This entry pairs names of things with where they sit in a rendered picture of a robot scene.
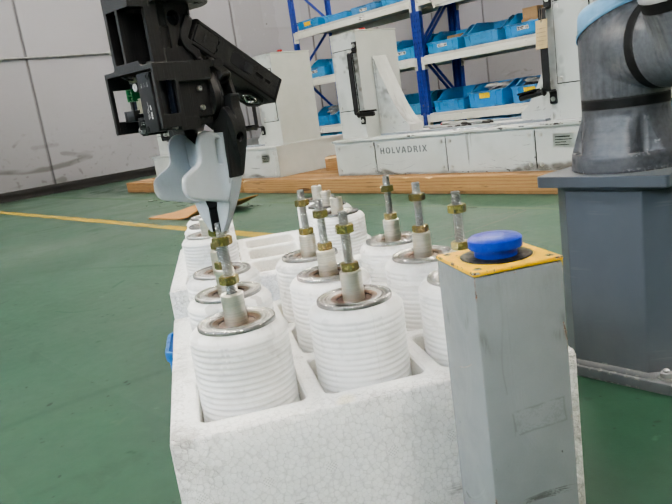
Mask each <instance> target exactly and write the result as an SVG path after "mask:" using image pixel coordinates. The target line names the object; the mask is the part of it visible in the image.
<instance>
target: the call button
mask: <svg viewBox="0 0 672 504"><path fill-rule="evenodd" d="M467 243H468V249H469V250H470V251H473V252H474V257H475V258H477V259H482V260H497V259H505V258H509V257H513V256H515V255H517V254H518V247H520V246H522V245H523V241H522V234H520V233H518V232H517V231H512V230H494V231H486V232H481V233H477V234H474V235H472V236H471V237H470V238H468V240H467Z"/></svg>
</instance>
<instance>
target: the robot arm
mask: <svg viewBox="0 0 672 504"><path fill-rule="evenodd" d="M100 3H101V7H102V12H103V17H104V22H105V27H106V32H107V37H108V42H109V46H110V51H111V56H112V61H113V66H114V72H113V73H110V74H106V75H104V77H105V82H106V87H107V92H108V97H109V101H110V106H111V111H112V116H113V120H114V125H115V130H116V135H117V136H119V135H126V134H134V133H140V134H141V135H142V136H149V135H155V134H162V133H168V132H169V136H170V140H169V142H168V145H167V149H168V156H169V165H168V167H167V168H166V169H165V170H164V171H163V172H162V173H160V174H159V175H158V176H157V177H156V178H155V180H154V191H155V194H156V195H157V197H158V198H160V199H161V200H164V201H177V202H189V203H195V205H196V207H197V210H198V212H199V214H200V216H201V217H202V219H203V221H204V222H205V224H206V225H207V227H208V228H209V230H210V231H211V232H214V231H215V230H216V229H215V228H214V227H215V226H214V224H215V223H217V222H219V227H220V232H225V231H227V230H228V229H229V228H230V224H231V221H232V218H233V215H234V212H235V208H236V205H237V201H238V198H239V194H240V188H241V181H242V175H243V174H244V172H245V159H246V147H247V133H246V125H245V120H244V116H243V113H242V110H241V107H240V102H241V103H243V104H244V105H246V106H248V107H252V106H253V107H258V106H261V105H264V104H270V103H275V102H276V100H277V96H278V92H279V89H280V85H281V81H282V79H281V78H279V77H278V76H276V75H275V74H274V73H272V72H271V71H269V70H268V69H267V68H265V67H264V66H262V65H261V64H260V63H258V62H257V61H256V60H254V59H253V58H251V57H250V56H249V55H247V54H246V53H244V52H243V51H242V50H240V49H239V48H237V47H236V46H235V45H233V44H232V43H230V42H229V41H228V40H226V39H225V38H223V37H222V36H221V35H219V34H218V33H217V32H215V31H214V30H212V29H211V28H210V27H208V26H207V25H205V24H204V23H203V22H201V21H200V20H198V19H193V20H192V18H191V17H190V12H189V10H192V9H196V8H199V7H202V6H204V5H206V4H207V0H100ZM576 45H577V46H578V62H579V79H580V96H581V110H582V118H581V122H580V126H579V130H578V134H577V138H576V141H575V145H574V149H573V153H572V171H573V172H575V173H581V174H617V173H631V172H641V171H649V170H656V169H663V168H668V167H672V105H671V87H672V0H597V1H595V2H593V3H591V4H589V5H587V6H586V7H585V8H584V9H583V10H582V11H581V12H580V13H579V15H578V18H577V36H576ZM125 90H126V96H127V101H128V103H129V102H130V106H131V111H129V112H124V115H125V119H126V122H119V118H118V113H117V108H116V103H115V98H114V93H113V92H114V91H125ZM239 101H240V102H239ZM205 125H207V126H208V127H209V128H211V129H212V130H214V133H213V132H211V131H204V127H205ZM198 132H201V133H199V134H198ZM197 134H198V135H197Z"/></svg>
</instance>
